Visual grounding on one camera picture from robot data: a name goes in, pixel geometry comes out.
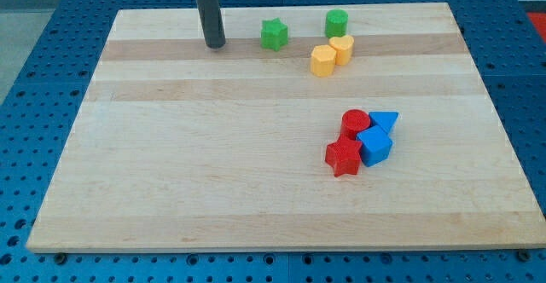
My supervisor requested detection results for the red star block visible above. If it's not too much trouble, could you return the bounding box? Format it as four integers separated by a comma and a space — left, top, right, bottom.
325, 135, 363, 177

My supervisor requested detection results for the green star block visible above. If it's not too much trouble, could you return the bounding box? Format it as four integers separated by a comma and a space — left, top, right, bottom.
260, 18, 288, 51

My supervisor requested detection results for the red cylinder block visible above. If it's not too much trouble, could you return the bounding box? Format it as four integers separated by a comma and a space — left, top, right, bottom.
340, 109, 371, 140

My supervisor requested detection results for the yellow hexagon block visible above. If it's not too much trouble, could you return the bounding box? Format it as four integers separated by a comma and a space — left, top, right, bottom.
310, 45, 337, 78

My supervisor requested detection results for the blue cube block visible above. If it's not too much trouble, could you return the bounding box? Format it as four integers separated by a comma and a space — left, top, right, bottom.
356, 125, 393, 167

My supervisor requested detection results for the yellow heart block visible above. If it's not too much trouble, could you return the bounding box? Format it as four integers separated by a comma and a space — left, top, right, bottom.
328, 35, 355, 66

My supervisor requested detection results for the blue triangle block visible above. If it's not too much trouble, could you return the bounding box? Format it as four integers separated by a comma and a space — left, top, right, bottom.
369, 111, 399, 135

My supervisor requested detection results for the green cylinder block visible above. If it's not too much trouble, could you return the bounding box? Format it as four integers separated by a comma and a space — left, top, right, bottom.
325, 9, 348, 38

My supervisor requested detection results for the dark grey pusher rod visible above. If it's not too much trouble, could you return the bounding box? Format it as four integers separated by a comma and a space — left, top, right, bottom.
196, 0, 226, 49

